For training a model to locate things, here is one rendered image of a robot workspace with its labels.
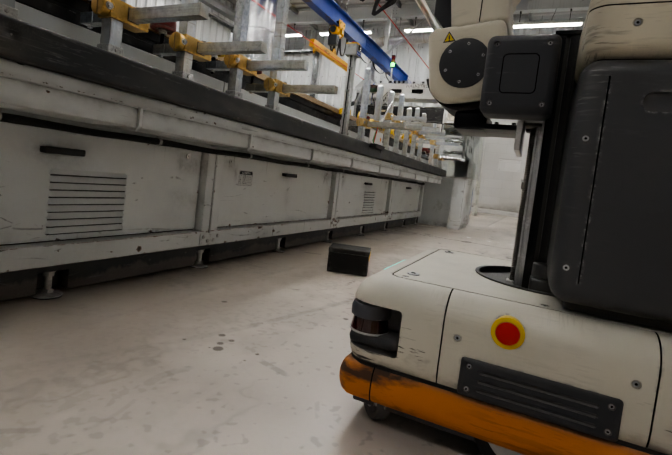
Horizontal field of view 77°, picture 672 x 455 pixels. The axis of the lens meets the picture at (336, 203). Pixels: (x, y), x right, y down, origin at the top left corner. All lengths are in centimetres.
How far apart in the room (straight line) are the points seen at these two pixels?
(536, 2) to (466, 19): 1027
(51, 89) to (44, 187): 36
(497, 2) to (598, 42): 27
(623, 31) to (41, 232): 146
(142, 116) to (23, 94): 31
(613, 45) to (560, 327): 44
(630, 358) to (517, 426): 20
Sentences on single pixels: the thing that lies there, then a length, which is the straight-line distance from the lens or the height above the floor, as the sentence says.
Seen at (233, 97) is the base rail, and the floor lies 69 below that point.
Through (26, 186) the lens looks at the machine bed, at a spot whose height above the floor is 33.
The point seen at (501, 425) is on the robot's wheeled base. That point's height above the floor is 10.
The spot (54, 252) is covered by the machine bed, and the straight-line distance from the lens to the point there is 149.
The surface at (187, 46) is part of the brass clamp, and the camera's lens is 145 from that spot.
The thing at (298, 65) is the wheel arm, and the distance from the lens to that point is 155.
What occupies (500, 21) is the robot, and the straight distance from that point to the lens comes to 100.
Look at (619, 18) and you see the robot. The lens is 82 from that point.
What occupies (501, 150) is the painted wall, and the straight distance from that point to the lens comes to 1171.
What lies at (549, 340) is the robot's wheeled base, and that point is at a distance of 76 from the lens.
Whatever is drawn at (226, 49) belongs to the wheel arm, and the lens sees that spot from 140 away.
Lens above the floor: 45
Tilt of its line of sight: 3 degrees down
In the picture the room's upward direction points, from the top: 7 degrees clockwise
